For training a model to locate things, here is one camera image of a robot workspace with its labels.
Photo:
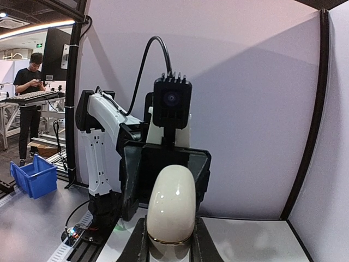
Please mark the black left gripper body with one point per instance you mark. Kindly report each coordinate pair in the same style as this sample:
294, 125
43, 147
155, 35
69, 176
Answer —
154, 157

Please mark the small green circuit board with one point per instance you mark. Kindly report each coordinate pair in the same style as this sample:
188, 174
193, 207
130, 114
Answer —
72, 234

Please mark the black monitor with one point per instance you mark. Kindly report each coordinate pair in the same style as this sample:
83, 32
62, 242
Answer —
55, 57

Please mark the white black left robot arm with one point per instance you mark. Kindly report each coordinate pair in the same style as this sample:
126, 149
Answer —
98, 115

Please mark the cluttered background work table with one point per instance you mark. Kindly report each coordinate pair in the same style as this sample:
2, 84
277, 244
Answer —
41, 99

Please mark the black left frame post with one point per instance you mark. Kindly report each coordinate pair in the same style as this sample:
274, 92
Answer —
70, 95

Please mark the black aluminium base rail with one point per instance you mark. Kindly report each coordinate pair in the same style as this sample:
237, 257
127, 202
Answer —
91, 242

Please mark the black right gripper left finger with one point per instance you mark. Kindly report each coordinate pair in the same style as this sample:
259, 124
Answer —
137, 247

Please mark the person in black clothes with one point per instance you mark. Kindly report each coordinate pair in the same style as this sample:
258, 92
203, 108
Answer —
28, 80

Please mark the blue plastic bin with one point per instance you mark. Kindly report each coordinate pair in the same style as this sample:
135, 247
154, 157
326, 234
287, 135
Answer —
37, 178

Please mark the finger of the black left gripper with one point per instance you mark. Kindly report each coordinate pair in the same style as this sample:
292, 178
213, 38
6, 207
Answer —
131, 189
199, 165

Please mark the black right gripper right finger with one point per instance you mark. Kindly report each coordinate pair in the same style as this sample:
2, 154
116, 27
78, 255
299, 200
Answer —
202, 246

